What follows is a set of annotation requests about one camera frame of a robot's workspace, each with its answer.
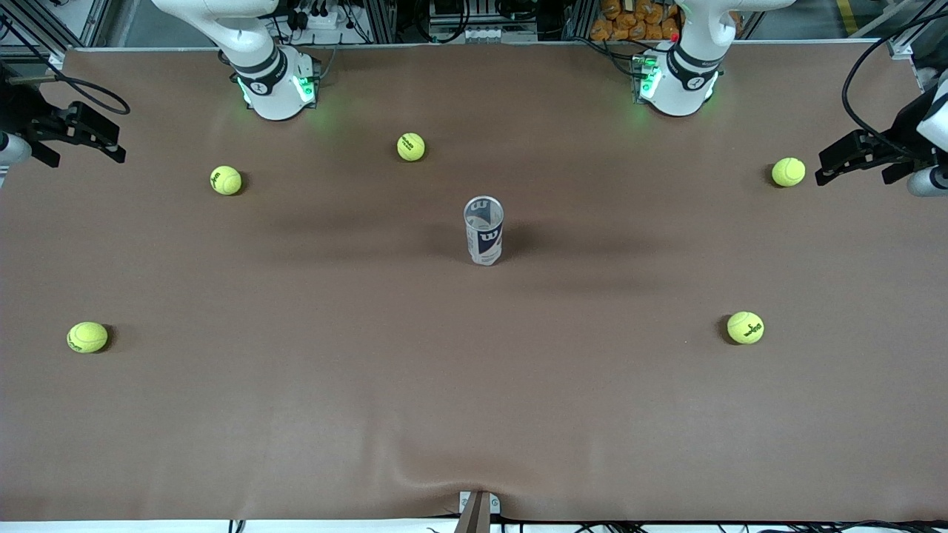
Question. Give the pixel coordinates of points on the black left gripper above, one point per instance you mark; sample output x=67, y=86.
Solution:
x=900, y=138

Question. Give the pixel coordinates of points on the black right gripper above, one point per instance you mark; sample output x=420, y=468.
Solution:
x=29, y=118

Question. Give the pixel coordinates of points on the clear tennis ball can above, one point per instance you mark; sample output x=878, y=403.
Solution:
x=484, y=233

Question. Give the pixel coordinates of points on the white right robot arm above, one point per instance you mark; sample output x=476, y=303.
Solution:
x=274, y=96

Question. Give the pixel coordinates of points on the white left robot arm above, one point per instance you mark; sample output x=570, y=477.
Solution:
x=685, y=81

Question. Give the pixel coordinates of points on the yellow tennis ball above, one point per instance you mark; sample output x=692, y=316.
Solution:
x=411, y=146
x=787, y=172
x=745, y=327
x=87, y=337
x=226, y=180

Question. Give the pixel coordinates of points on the white power strip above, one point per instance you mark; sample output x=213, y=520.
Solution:
x=322, y=20

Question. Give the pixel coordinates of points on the white terminal block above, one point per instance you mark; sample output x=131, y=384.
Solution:
x=485, y=34

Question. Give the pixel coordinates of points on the brown table mat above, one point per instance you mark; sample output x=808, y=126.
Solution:
x=474, y=370

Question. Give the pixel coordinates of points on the metal corner bracket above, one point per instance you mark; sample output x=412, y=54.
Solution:
x=55, y=61
x=903, y=52

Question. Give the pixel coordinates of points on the aluminium frame post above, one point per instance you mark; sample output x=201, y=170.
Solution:
x=381, y=21
x=581, y=18

